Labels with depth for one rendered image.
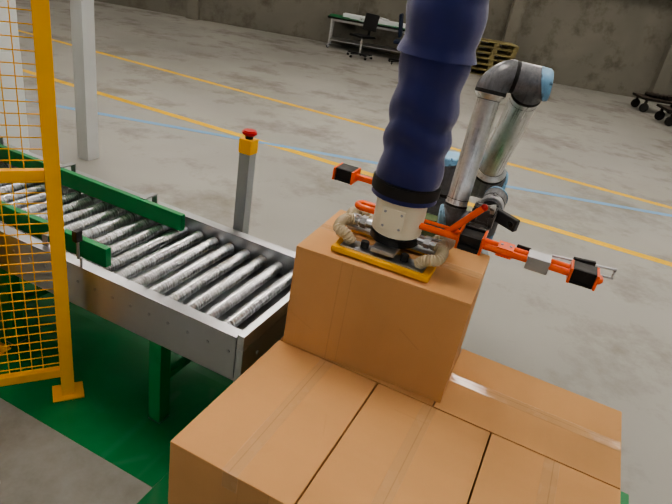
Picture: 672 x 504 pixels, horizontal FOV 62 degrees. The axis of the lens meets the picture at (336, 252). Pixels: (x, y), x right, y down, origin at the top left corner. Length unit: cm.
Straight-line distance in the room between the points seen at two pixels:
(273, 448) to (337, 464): 19
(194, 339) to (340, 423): 65
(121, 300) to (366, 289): 98
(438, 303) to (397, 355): 26
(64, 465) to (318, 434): 106
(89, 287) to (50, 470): 68
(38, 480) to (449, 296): 159
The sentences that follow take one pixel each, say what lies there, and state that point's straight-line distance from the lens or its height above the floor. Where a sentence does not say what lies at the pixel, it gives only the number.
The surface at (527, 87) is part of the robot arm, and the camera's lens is 222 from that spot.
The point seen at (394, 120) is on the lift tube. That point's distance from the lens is 175.
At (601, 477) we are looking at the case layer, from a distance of 202.
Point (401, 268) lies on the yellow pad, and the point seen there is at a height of 97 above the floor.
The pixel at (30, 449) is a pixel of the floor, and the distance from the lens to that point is 253.
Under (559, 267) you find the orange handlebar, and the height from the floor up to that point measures 109.
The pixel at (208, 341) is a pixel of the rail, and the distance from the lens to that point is 210.
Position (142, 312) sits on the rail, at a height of 52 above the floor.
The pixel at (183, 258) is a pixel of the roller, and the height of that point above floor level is 54.
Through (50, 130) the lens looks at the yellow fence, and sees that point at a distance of 213.
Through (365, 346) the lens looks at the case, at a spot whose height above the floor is 66.
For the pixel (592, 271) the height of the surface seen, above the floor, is 110.
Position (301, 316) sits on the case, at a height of 68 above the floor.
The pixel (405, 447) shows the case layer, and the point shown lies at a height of 54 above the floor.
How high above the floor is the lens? 179
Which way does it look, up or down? 27 degrees down
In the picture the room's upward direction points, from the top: 10 degrees clockwise
